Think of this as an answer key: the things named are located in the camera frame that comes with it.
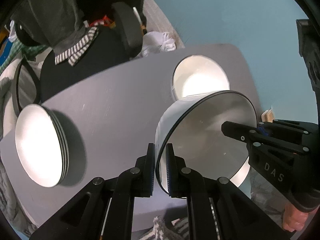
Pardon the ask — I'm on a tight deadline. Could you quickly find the white ribbed bowl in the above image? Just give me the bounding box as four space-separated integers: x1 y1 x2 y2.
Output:
230 159 250 187
171 55 230 100
155 90 257 192

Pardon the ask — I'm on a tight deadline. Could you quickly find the white plate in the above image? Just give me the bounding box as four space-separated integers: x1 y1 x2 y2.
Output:
15 104 63 188
44 107 69 183

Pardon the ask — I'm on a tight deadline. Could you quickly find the person right hand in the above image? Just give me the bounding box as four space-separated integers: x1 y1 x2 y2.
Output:
282 203 309 232

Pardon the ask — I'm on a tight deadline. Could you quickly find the grey plastic bag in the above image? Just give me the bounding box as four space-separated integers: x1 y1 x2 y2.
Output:
249 167 287 216

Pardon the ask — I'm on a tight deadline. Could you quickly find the striped grey white fabric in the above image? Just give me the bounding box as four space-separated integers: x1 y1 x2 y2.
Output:
138 216 190 240

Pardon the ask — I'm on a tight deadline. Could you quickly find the white tied plastic bag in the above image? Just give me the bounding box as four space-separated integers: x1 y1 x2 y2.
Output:
137 31 177 57

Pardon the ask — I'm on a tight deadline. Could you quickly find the grey quilted duvet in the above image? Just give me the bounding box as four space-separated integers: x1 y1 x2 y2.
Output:
1 77 37 238

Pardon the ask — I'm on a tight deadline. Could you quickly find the black office chair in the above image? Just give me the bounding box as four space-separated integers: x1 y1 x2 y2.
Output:
11 2 143 116

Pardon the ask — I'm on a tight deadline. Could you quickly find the green checkered tablecloth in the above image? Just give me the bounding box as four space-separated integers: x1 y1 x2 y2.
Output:
1 39 48 73

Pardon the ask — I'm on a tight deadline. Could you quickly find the grey hooded garment on chair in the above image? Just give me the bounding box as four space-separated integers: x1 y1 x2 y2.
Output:
11 0 91 58

